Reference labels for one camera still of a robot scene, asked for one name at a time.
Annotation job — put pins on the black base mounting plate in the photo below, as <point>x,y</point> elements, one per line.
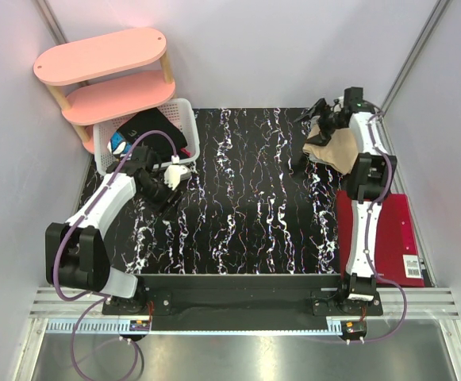
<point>247,304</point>

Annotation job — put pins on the black t shirt in basket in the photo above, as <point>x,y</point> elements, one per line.
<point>153,120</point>

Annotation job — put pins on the beige t shirt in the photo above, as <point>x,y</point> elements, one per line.
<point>340,153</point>

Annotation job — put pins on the black marble pattern mat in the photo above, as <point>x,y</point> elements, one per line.
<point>254,205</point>

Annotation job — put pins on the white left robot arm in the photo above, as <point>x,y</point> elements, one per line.
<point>75,252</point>

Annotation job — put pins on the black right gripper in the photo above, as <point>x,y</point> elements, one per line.
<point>320,140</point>

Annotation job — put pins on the electronics connector board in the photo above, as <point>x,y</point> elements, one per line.
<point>358,328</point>
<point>140,325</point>

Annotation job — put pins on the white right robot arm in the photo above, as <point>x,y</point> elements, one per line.
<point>367,186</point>

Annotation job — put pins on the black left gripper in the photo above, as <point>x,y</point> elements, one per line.
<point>162,207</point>

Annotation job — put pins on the left electronics connector board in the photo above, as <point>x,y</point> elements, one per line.
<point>140,325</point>

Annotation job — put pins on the pink three-tier wooden shelf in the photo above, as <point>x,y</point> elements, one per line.
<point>101,78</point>

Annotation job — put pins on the blue white patterned garment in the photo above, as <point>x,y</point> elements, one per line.
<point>118,146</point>

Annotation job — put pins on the right electronics connector board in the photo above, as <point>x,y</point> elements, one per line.
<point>358,328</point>

